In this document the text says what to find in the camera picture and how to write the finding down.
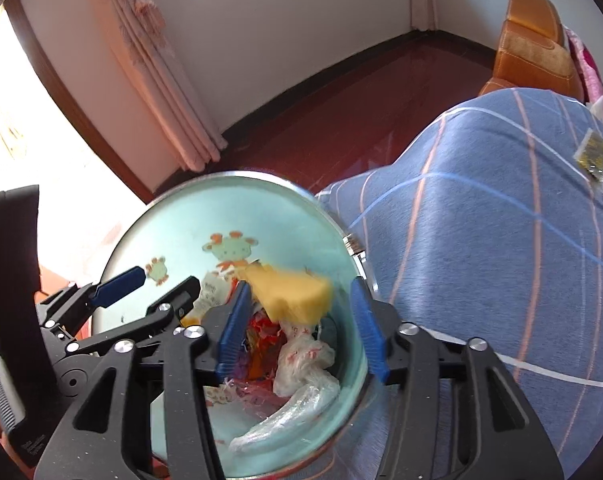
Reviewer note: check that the clear red print plastic bag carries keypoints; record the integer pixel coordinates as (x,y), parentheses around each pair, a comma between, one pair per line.
(301,360)

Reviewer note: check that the dark wooden door frame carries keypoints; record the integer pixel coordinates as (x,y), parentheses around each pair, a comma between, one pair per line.
(81,110)

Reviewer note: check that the blue plaid tablecloth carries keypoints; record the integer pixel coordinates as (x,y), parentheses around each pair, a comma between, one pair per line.
(481,260)

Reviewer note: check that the pink floral pillow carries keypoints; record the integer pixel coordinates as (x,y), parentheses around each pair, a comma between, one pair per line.
(589,70)

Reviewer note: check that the teal cartoon print bin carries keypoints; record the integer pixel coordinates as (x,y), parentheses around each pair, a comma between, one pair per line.
(181,230)

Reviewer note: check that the small clear snack packet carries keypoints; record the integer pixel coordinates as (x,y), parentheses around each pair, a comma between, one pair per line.
(594,152)

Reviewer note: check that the white printed wrapper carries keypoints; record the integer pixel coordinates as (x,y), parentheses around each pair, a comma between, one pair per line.
(214,292)

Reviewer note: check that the orange leather armchair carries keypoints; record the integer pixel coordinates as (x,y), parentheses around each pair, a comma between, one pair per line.
(526,45)

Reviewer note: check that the long clear plastic film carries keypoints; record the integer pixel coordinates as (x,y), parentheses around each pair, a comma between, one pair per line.
(291,410)

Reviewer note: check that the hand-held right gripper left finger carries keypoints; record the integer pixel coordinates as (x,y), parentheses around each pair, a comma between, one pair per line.
(231,330)

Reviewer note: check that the yellow sponge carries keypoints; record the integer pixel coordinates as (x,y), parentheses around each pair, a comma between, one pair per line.
(291,295)

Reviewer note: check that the pink clear plastic wrapper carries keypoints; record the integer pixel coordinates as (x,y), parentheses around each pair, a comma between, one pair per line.
(241,392)

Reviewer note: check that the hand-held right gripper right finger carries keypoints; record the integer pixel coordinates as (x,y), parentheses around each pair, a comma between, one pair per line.
(366,332)

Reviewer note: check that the red orange plastic bag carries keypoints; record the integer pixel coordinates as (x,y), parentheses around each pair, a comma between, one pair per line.
(261,340)

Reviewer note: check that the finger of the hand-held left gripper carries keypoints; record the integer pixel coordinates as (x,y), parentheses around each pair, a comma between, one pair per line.
(119,285)
(176,300)

